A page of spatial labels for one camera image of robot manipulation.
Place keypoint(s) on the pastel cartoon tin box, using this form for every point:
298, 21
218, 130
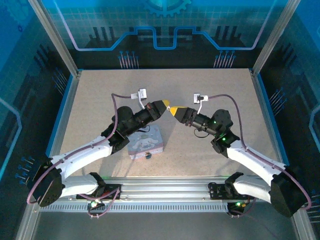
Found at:
147, 142

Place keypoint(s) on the small padlock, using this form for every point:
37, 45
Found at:
147, 155

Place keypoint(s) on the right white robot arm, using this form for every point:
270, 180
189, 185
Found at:
250, 160

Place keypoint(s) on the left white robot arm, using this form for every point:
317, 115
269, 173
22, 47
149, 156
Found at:
82, 155

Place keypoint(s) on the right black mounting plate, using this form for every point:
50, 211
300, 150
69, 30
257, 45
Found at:
216, 191

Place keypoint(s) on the black mounting plate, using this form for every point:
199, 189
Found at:
112, 190
216, 191

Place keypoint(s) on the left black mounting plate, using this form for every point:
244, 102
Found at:
112, 190

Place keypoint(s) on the aluminium side frame rail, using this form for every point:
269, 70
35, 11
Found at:
68, 107
262, 107

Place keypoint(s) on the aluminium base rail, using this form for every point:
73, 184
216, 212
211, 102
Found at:
162, 187

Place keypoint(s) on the aluminium frame post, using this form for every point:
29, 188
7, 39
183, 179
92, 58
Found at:
272, 40
57, 40

